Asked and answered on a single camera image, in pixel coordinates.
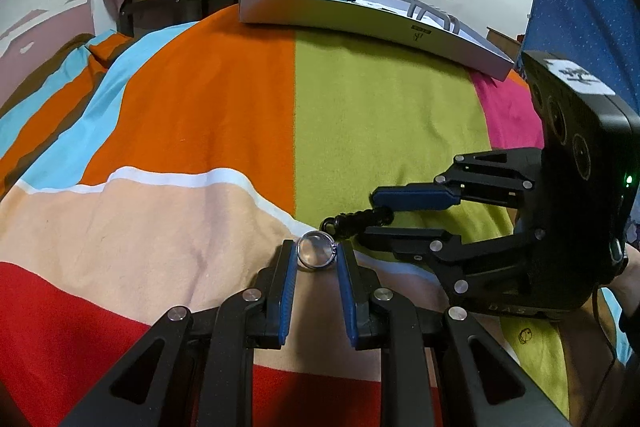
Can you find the grey cardboard box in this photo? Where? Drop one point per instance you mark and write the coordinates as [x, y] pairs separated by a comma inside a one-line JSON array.
[[350, 22]]

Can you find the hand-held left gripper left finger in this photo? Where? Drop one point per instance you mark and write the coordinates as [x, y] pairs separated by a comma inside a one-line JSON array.
[[287, 297]]

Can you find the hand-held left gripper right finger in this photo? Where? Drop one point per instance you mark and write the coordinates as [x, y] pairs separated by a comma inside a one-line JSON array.
[[347, 297]]

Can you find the blue printed cloth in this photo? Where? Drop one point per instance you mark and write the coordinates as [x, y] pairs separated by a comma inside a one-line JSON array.
[[580, 7]]

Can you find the person's right forearm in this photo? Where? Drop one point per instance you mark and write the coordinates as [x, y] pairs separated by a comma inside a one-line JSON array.
[[627, 312]]

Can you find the small wooden cabinet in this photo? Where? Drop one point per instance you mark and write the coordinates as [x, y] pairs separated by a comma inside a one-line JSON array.
[[502, 42]]

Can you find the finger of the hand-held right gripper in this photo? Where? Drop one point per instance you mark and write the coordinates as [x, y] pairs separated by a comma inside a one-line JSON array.
[[415, 198], [415, 241]]

